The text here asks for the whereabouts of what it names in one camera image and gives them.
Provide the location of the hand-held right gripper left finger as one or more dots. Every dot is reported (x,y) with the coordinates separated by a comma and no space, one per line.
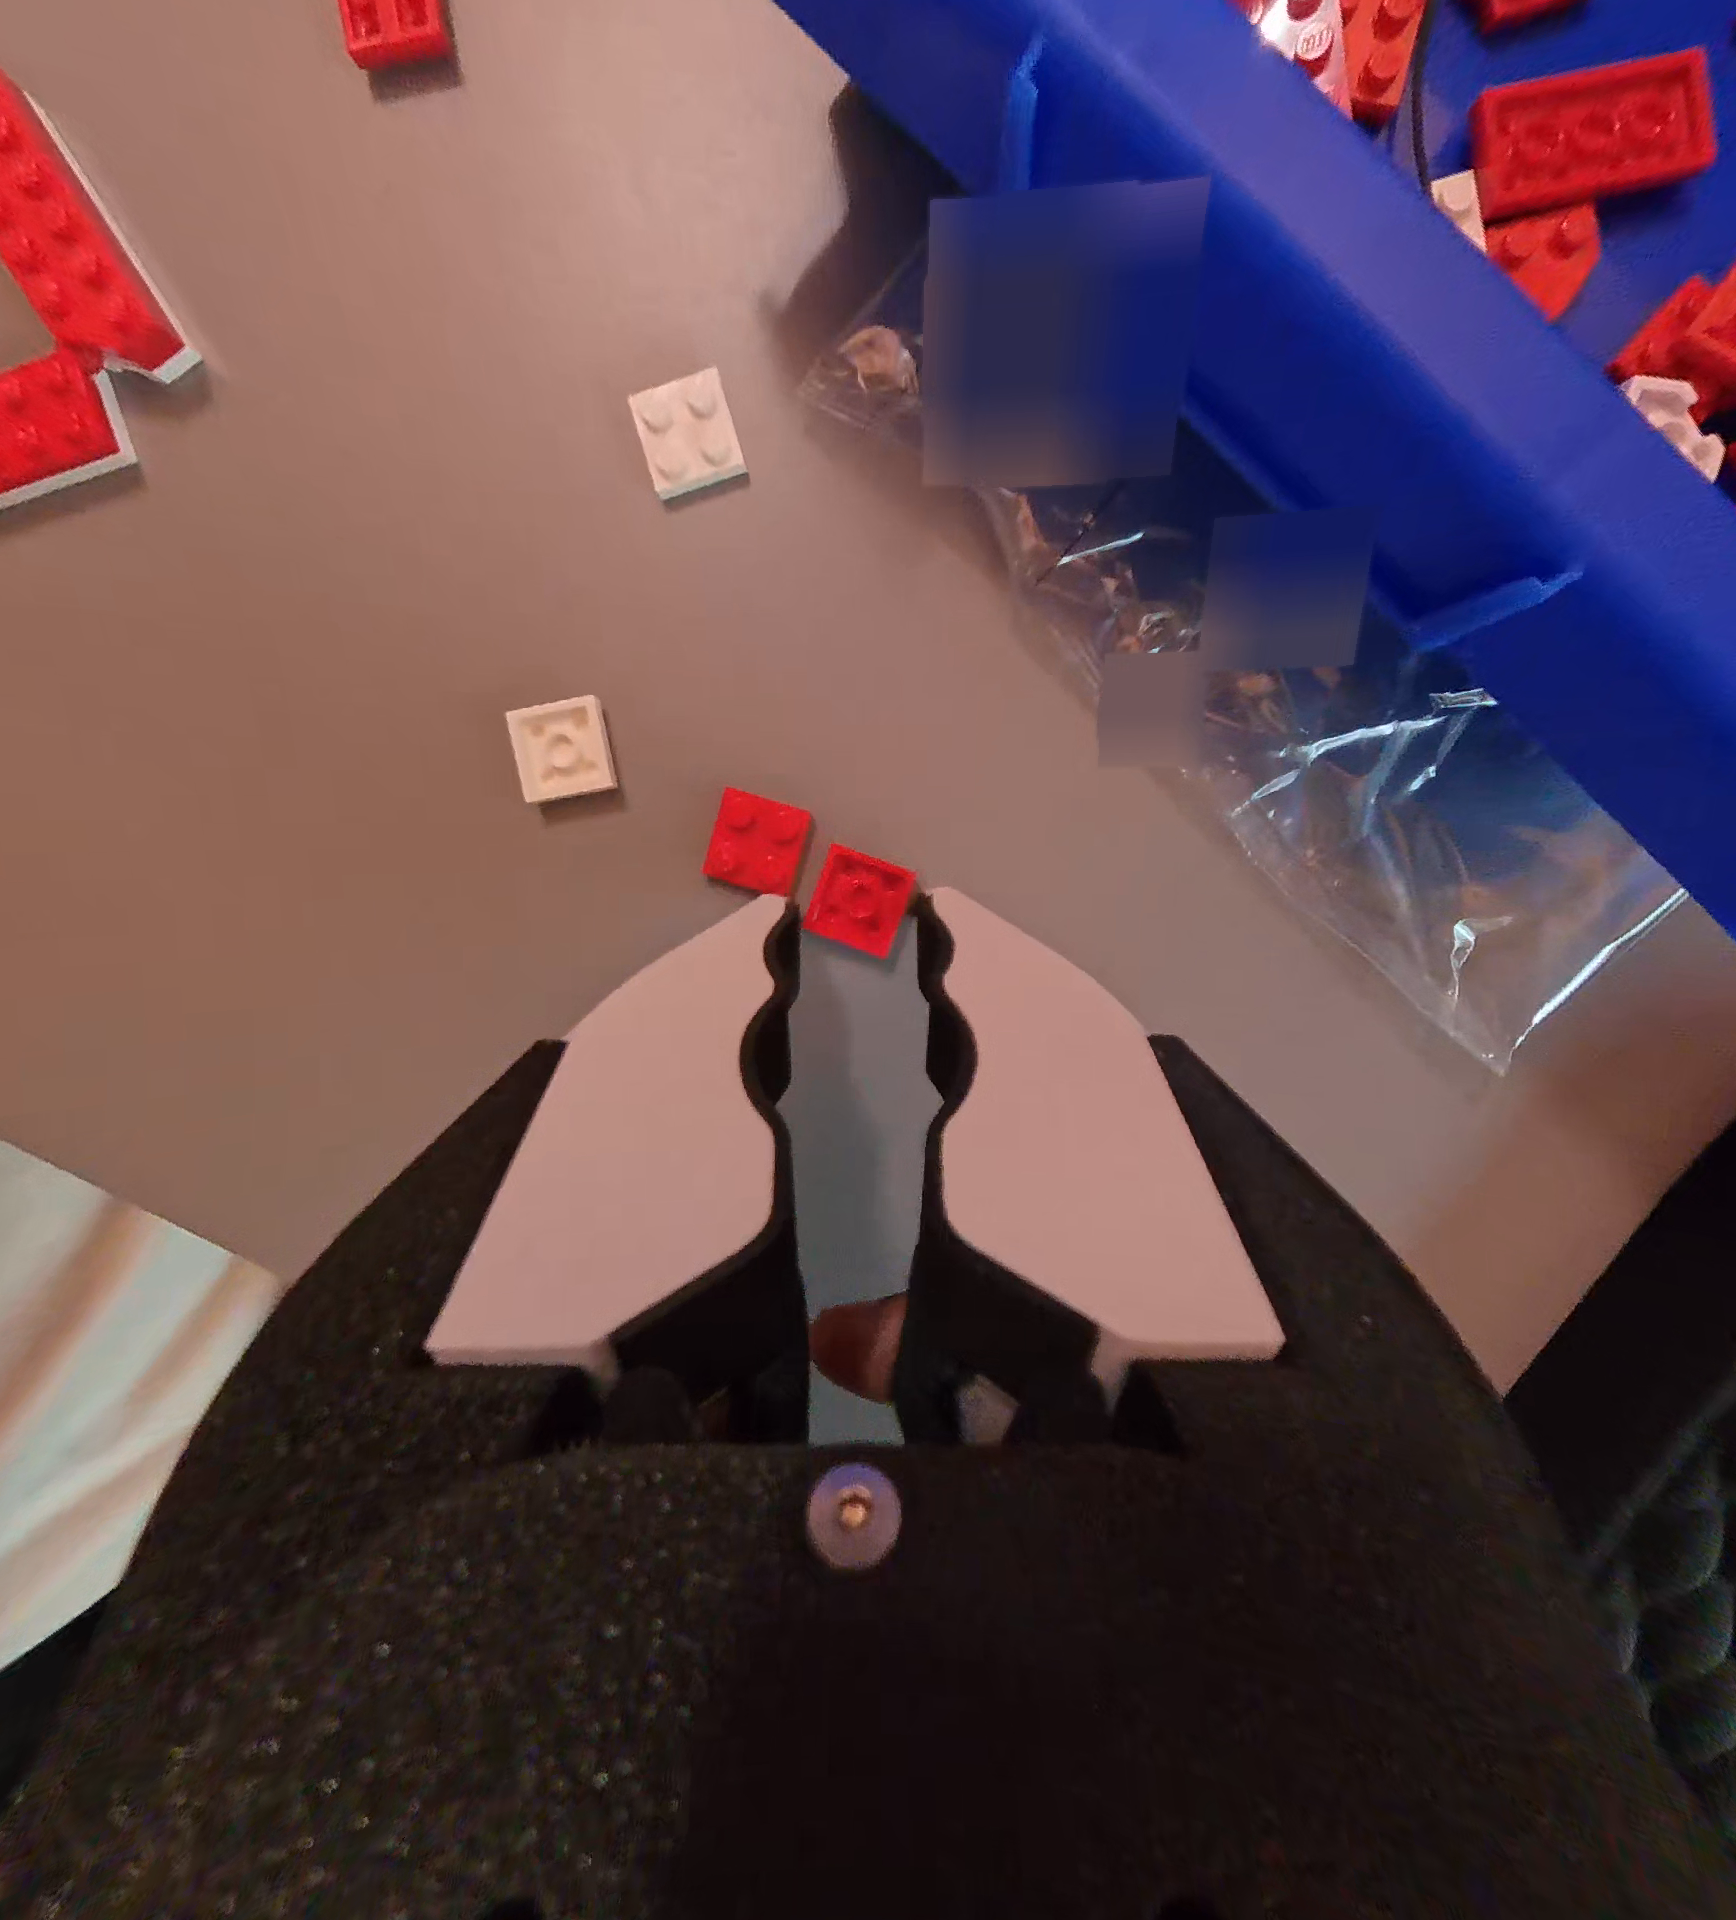
(628,1186)

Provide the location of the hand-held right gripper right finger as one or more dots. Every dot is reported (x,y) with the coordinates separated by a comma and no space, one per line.
(1093,1186)

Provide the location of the red square brick plate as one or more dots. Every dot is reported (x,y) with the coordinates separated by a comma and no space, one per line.
(858,898)
(760,840)

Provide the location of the blue plastic bin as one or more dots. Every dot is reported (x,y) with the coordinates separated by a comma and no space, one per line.
(1406,389)

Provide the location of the person's right hand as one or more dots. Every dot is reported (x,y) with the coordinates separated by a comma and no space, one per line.
(862,1350)

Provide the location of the white square brick plate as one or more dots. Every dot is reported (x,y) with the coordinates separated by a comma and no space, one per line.
(560,749)
(1671,420)
(687,431)

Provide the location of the clear plastic bag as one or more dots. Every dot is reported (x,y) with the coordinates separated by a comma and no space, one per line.
(1406,840)

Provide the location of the person's white clothing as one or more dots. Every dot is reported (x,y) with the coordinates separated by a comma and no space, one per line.
(44,1350)

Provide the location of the black bumpy foam pad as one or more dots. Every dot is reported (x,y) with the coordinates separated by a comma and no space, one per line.
(1722,1502)

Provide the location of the small white wedge brick plate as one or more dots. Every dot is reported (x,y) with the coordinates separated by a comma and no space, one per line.
(1462,209)

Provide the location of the pile of red bricks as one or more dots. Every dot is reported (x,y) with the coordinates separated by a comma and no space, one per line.
(1604,130)

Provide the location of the red rectangular brick plate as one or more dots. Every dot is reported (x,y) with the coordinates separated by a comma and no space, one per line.
(396,26)

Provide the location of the red brick heart frame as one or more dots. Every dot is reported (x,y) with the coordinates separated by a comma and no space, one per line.
(30,209)

